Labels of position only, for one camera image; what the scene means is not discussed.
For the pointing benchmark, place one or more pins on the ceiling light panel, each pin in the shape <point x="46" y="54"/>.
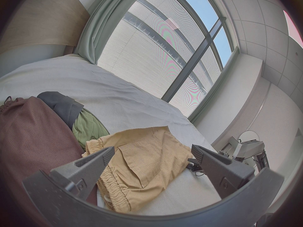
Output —
<point x="294" y="29"/>

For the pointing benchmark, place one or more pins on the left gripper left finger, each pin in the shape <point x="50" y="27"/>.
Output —
<point x="85" y="174"/>

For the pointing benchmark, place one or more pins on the green garment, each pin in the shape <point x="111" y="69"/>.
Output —
<point x="87" y="129"/>

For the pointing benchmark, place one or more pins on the window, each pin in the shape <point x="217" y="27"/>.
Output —
<point x="153" y="44"/>

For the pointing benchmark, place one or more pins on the black garment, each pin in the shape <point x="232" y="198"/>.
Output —
<point x="59" y="103"/>

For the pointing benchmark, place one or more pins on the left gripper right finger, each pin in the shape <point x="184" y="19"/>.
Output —
<point x="222" y="174"/>

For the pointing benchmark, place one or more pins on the tan shorts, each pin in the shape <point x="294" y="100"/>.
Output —
<point x="146" y="159"/>

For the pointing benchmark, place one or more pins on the brown shorts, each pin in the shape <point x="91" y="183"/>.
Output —
<point x="35" y="138"/>

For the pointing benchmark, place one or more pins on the grey-green curtain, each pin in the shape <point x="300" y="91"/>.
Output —
<point x="101" y="27"/>

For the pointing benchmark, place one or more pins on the bed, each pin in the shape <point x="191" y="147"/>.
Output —
<point x="118" y="91"/>

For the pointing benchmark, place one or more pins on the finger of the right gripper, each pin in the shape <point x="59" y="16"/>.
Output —
<point x="193" y="161"/>

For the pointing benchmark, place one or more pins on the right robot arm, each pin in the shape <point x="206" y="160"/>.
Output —
<point x="251" y="148"/>

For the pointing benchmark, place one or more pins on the round mirror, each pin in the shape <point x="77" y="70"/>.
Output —
<point x="248" y="135"/>

